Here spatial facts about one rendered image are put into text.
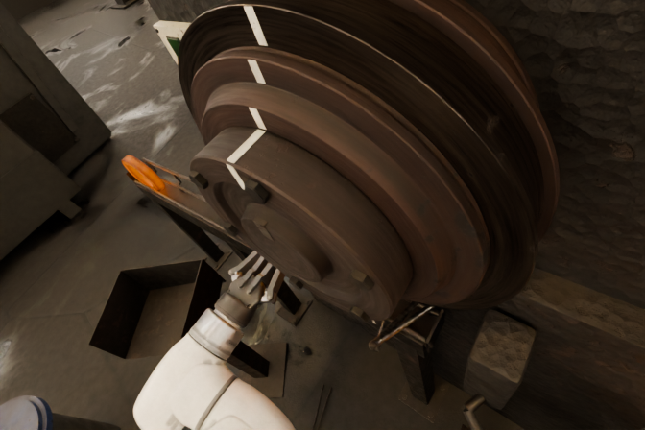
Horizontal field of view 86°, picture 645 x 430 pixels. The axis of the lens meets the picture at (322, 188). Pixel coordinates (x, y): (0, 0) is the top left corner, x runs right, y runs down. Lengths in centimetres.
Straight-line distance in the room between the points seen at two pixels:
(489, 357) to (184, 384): 50
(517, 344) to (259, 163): 52
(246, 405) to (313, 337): 91
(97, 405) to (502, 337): 172
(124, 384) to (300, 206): 174
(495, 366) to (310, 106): 51
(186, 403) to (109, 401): 129
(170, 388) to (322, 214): 50
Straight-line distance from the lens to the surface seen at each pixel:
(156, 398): 72
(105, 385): 203
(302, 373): 155
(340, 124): 28
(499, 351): 67
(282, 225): 35
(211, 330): 70
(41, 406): 159
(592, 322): 64
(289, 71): 28
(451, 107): 25
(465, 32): 30
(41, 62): 327
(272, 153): 30
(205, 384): 70
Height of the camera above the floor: 144
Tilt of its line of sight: 47 degrees down
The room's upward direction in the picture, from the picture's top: 22 degrees counter-clockwise
